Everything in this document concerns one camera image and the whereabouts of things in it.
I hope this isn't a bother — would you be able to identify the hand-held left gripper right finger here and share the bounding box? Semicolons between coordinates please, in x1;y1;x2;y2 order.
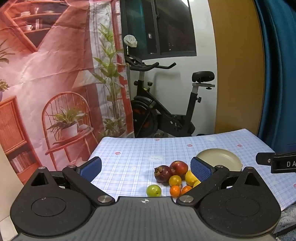
176;157;266;207

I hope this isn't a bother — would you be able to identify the blue checked tablecloth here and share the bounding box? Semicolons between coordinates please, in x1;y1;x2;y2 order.
89;128;296;211

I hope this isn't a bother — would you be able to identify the blue curtain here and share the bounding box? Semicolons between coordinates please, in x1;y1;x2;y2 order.
253;0;296;154

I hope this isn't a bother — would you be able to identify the dark window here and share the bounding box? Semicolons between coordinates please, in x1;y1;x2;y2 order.
120;0;197;62

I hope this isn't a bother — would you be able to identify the red apple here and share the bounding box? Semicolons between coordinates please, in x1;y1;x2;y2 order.
169;161;189;176

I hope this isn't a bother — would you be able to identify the green apple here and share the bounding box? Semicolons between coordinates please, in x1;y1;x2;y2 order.
146;184;162;197

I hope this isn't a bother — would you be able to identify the white cloth cap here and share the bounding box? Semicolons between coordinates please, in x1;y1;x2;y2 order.
123;35;138;48

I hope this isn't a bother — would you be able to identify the black exercise bike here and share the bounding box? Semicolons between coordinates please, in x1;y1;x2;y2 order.
124;54;215;139

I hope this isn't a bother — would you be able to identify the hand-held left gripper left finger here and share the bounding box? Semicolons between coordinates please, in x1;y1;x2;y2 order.
30;156;115;207

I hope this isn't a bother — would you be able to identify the printed backdrop cloth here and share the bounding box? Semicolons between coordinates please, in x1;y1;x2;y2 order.
0;0;135;186

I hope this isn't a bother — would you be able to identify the orange tangerine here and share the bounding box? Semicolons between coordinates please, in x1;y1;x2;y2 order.
180;185;193;196
169;185;181;197
169;175;182;186

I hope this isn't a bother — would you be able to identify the beige round plate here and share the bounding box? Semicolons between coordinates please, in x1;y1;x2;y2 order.
196;148;243;172

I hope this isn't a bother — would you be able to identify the dark purple mangosteen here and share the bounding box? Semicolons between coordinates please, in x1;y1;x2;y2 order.
154;166;173;183

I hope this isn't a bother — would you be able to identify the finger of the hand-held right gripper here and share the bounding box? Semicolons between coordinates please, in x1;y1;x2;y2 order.
256;152;276;166

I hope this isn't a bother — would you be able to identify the wooden door panel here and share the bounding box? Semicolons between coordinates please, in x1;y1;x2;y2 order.
206;0;266;135

